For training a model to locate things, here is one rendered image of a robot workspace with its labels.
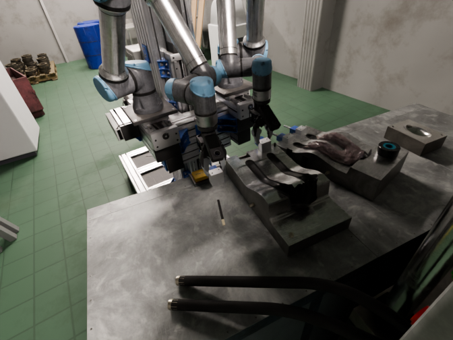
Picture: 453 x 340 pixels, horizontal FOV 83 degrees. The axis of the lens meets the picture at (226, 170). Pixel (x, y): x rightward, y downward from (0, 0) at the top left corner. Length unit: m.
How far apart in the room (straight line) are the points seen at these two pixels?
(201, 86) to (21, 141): 3.06
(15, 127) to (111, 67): 2.56
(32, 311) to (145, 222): 1.24
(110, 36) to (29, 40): 7.17
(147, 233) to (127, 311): 0.28
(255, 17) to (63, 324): 1.97
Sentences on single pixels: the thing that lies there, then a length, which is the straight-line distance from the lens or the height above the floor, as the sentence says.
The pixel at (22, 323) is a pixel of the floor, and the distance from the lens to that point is 2.15.
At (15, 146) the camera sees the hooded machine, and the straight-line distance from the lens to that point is 3.72.
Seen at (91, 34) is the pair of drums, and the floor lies 0.70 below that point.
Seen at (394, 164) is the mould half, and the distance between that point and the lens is 1.20.
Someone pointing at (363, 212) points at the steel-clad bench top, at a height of 0.80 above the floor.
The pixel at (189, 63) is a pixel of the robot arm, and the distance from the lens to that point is 0.99.
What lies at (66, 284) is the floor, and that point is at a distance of 2.14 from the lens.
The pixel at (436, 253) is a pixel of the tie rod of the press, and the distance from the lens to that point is 0.64.
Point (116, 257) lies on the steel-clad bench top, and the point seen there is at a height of 0.80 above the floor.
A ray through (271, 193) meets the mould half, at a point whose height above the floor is 0.93.
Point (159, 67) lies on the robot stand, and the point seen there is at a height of 1.19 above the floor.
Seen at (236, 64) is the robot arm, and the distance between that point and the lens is 1.12.
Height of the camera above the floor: 1.56
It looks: 38 degrees down
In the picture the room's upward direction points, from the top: 5 degrees counter-clockwise
